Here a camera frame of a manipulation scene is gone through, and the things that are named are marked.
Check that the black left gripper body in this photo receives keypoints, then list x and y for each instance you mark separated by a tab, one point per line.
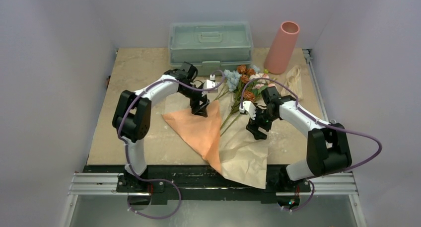
195	96

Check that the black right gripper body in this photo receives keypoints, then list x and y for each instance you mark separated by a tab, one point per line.
258	126

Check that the pink peony flower stem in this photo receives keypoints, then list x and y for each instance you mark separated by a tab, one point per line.
259	86

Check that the orange wrapping paper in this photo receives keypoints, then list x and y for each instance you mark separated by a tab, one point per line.
219	140

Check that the beige ribbon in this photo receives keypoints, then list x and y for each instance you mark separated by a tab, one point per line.
293	81

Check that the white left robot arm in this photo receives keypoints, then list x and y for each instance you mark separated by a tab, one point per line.
132	117

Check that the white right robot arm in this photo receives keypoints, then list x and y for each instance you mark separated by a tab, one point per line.
327	149

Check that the pink cylindrical vase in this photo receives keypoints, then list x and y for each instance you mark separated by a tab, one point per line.
282	47

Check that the green plastic toolbox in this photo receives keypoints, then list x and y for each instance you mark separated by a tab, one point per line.
210	46

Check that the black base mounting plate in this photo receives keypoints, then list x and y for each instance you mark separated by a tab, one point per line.
162	183

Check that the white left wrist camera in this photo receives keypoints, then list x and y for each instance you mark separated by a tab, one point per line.
210	85

